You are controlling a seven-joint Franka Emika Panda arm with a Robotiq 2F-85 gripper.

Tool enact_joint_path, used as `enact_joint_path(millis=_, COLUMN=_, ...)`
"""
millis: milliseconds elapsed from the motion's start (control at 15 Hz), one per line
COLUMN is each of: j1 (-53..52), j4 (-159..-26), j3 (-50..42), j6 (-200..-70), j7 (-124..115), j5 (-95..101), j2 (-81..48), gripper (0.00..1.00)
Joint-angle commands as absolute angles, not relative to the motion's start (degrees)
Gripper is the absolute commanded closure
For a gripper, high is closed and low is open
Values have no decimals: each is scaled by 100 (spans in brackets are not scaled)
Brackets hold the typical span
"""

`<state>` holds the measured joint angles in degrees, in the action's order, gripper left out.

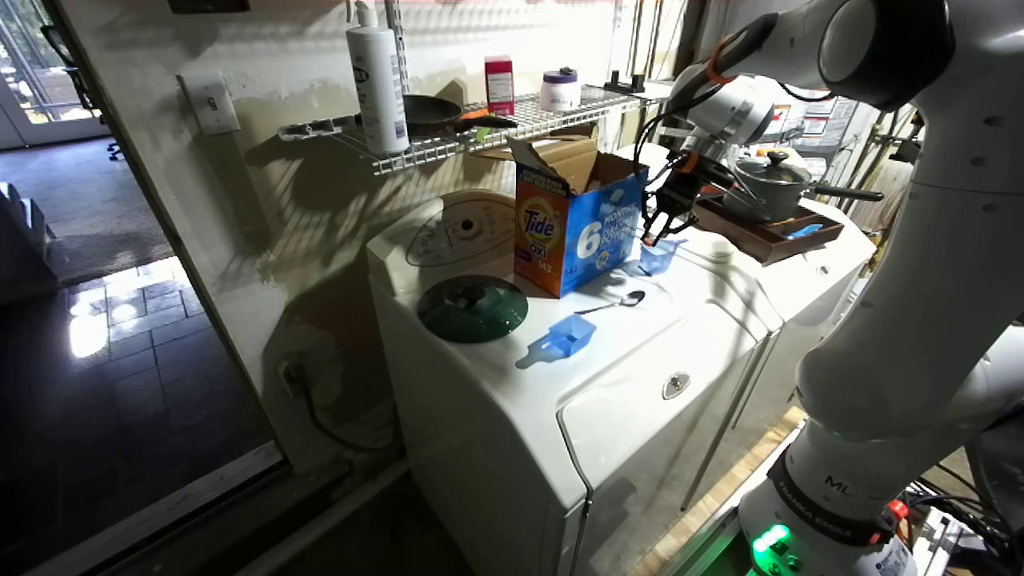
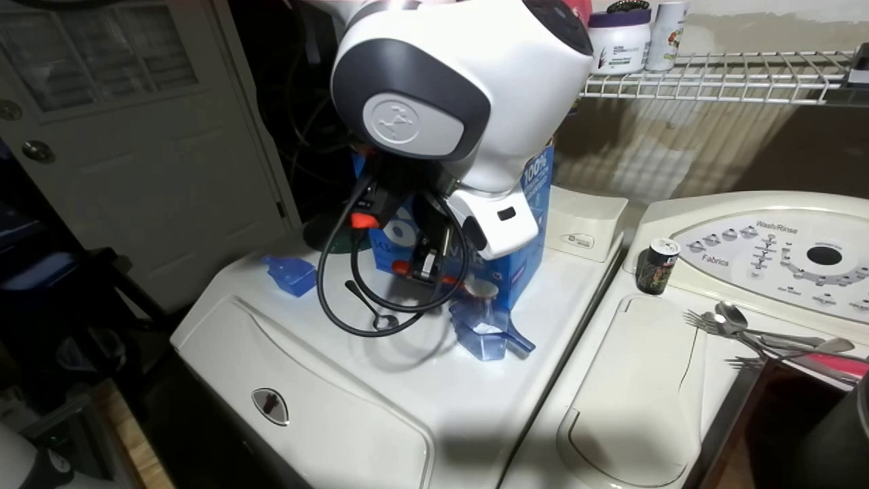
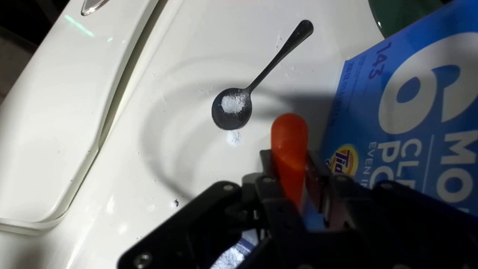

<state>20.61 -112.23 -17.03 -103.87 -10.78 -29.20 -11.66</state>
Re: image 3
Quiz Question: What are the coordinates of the spill of white powder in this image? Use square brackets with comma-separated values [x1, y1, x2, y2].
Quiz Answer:
[226, 131, 243, 147]

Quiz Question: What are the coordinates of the blue detergent box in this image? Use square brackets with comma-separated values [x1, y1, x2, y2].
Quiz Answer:
[302, 0, 478, 229]

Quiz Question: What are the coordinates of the black spoon with powder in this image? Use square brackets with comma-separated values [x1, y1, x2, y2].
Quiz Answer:
[211, 20, 314, 131]

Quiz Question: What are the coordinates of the orange plastic handle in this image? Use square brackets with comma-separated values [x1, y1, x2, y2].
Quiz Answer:
[271, 113, 310, 214]

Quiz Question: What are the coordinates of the dark green container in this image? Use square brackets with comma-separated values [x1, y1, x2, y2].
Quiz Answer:
[368, 0, 453, 38]

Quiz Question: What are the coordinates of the white washing machine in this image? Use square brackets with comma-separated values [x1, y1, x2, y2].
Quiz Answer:
[0, 0, 385, 269]

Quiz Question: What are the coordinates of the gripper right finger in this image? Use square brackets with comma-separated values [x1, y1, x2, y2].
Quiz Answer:
[307, 150, 478, 269]

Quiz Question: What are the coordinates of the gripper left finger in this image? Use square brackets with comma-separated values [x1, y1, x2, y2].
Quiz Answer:
[119, 150, 312, 269]

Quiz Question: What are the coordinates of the white washing machine lid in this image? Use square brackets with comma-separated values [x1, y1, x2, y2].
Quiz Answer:
[0, 0, 159, 226]

